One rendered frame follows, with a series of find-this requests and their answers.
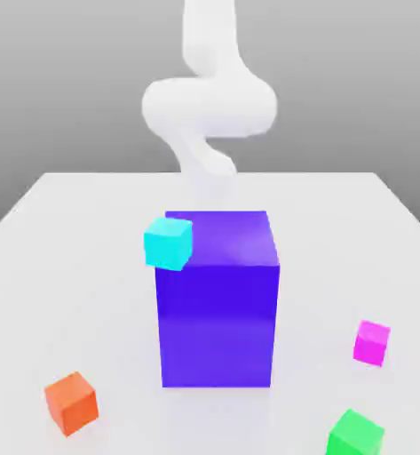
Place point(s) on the large purple box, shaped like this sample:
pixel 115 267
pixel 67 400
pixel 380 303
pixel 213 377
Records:
pixel 216 320

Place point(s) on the small orange cube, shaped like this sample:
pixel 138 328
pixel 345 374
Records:
pixel 72 405

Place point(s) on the small magenta cube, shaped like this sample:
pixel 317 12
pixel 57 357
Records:
pixel 370 344

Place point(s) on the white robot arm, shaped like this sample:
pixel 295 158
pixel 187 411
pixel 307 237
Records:
pixel 209 106

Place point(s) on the small cyan cube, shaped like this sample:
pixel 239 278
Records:
pixel 167 245

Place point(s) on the small green cube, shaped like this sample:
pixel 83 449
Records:
pixel 353 435

